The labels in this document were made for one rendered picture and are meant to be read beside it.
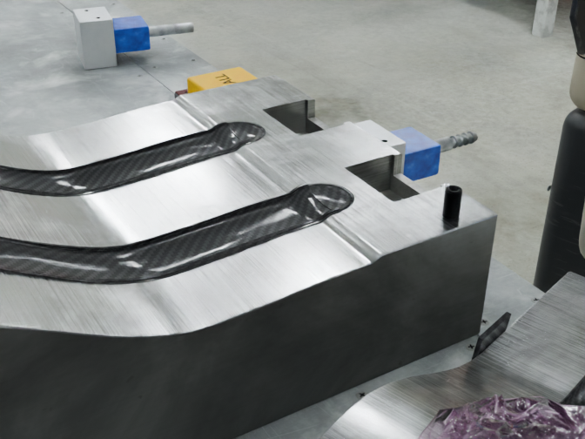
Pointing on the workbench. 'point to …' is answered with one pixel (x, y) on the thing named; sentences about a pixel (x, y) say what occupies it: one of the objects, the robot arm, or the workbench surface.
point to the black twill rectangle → (491, 334)
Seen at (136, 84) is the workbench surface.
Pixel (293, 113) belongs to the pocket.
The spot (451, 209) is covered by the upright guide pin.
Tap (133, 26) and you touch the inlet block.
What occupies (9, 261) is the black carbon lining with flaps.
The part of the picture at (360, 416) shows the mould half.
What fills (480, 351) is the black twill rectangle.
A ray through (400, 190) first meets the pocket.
